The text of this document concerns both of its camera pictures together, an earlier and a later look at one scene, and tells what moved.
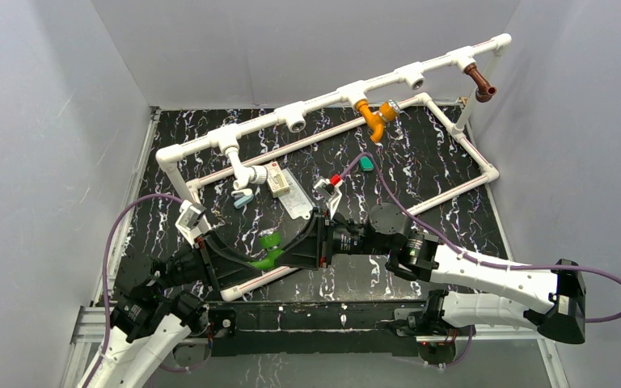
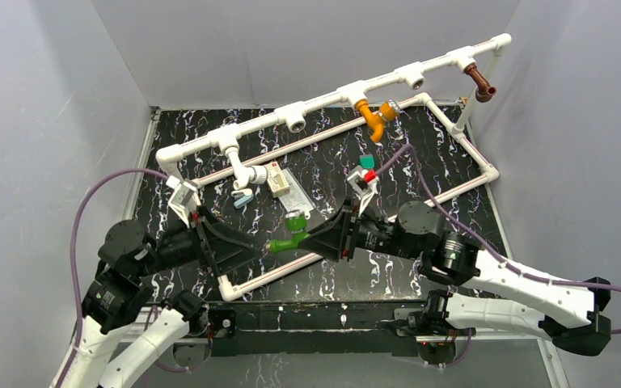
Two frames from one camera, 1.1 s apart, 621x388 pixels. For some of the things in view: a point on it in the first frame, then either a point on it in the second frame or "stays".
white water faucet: x=244 y=175 stays
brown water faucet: x=484 y=91 stays
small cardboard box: x=277 y=182 stays
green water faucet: x=270 y=242 -> x=296 y=222
